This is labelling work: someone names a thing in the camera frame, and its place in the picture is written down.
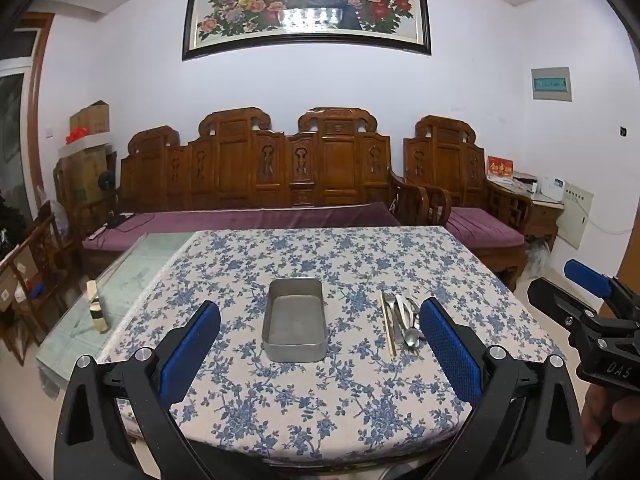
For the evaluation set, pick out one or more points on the steel fork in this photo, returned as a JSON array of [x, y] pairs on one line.
[[391, 308]]

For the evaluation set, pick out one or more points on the right hand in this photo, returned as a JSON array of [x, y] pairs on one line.
[[601, 404]]

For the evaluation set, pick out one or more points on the wooden side table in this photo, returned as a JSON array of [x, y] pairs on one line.
[[534, 219]]

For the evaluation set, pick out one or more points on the cardboard box stack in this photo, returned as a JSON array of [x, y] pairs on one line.
[[85, 156]]

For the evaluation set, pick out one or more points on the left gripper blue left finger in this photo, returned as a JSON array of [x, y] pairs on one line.
[[182, 352]]

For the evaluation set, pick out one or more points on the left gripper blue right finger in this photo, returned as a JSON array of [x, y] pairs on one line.
[[456, 348]]

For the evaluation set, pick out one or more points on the wall electrical panel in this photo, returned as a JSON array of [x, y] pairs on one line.
[[552, 84]]

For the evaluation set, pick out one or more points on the carved wooden armchair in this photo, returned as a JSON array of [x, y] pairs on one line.
[[444, 159]]

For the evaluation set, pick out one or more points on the smiley steel spoon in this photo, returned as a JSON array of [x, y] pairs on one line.
[[407, 315]]

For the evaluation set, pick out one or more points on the wooden chair at left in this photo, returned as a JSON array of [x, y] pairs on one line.
[[34, 276]]

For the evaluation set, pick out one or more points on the red gift box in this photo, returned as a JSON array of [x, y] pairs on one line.
[[501, 168]]

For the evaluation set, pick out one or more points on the grey metal tray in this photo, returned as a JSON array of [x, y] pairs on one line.
[[294, 328]]

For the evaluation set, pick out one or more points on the light bamboo chopstick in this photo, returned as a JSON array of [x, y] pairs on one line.
[[388, 324]]

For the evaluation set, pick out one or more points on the framed peacock flower painting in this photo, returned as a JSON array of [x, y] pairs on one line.
[[213, 26]]

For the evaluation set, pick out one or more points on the purple armchair cushion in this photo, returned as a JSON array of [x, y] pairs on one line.
[[476, 229]]

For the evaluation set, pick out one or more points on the carved wooden sofa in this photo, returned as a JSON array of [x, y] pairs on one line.
[[336, 158]]

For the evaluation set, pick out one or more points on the white router box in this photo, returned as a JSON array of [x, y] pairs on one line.
[[553, 188]]

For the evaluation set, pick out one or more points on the purple sofa cushion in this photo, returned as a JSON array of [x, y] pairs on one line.
[[356, 216]]

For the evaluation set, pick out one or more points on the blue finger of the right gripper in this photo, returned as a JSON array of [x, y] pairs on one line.
[[592, 281]]

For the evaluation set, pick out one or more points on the blue floral tablecloth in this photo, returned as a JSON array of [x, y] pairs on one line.
[[307, 368]]

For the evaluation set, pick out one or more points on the glass door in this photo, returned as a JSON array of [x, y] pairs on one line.
[[17, 57]]

